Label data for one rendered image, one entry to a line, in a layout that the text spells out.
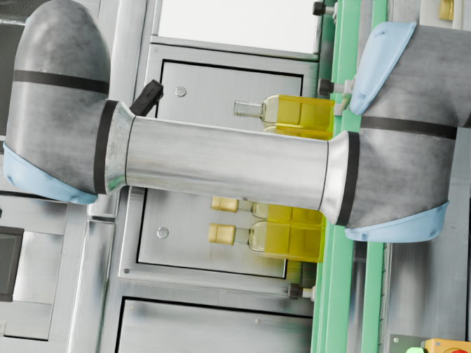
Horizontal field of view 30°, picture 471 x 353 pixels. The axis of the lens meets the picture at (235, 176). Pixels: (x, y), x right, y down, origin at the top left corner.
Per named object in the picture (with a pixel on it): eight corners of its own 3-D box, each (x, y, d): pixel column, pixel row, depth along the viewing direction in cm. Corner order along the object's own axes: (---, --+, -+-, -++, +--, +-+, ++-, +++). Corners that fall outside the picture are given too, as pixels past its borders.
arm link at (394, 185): (470, 127, 101) (0, 66, 101) (452, 256, 101) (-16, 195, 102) (446, 129, 113) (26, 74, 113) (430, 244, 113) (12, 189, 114)
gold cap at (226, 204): (238, 188, 154) (214, 185, 153) (237, 202, 151) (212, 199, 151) (236, 204, 156) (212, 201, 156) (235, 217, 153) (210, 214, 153)
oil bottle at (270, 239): (367, 237, 156) (248, 224, 156) (374, 231, 151) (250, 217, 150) (366, 268, 155) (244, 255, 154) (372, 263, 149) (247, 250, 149)
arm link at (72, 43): (26, -29, 99) (12, 15, 146) (15, 68, 100) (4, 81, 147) (127, -11, 103) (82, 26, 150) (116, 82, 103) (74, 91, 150)
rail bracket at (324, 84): (380, 108, 155) (310, 100, 155) (403, 72, 139) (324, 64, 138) (379, 124, 154) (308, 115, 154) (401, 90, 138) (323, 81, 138)
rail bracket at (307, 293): (358, 291, 162) (286, 284, 161) (365, 286, 155) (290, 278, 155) (357, 313, 161) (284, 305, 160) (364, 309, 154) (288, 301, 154)
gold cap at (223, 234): (234, 236, 150) (208, 233, 149) (232, 249, 152) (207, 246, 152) (235, 220, 152) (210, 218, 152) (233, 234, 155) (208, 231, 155)
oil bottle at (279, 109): (376, 115, 162) (260, 101, 161) (382, 104, 156) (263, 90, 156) (373, 143, 160) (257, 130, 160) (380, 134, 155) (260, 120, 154)
